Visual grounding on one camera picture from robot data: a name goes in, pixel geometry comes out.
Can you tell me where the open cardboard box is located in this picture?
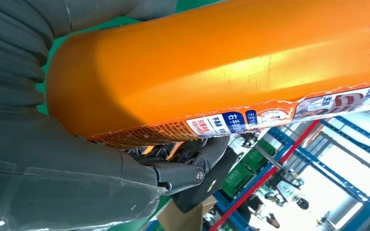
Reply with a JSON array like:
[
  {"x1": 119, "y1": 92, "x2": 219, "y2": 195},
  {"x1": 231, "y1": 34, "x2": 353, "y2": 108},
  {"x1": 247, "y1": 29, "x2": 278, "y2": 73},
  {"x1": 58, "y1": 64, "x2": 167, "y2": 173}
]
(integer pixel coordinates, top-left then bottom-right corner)
[{"x1": 157, "y1": 195, "x2": 219, "y2": 231}]

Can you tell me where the black zippered carrying case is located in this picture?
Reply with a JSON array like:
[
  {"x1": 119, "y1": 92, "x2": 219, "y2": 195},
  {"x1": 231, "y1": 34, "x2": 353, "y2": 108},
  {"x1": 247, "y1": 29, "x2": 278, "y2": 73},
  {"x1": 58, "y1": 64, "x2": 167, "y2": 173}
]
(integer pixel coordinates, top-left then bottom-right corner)
[{"x1": 172, "y1": 146, "x2": 238, "y2": 214}]

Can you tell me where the green plastic crate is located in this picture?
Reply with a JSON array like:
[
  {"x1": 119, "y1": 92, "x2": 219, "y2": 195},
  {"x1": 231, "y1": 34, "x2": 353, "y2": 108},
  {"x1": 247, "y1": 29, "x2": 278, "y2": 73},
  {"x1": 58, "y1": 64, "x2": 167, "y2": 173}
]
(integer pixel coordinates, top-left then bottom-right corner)
[
  {"x1": 222, "y1": 161, "x2": 256, "y2": 198},
  {"x1": 240, "y1": 140, "x2": 277, "y2": 174}
]

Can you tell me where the blue and red storage rack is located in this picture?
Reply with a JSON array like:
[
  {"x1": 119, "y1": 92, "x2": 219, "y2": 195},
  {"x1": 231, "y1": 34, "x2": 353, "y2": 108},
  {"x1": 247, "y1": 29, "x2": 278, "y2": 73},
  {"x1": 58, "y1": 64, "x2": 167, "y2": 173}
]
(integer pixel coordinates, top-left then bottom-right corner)
[{"x1": 209, "y1": 115, "x2": 370, "y2": 231}]

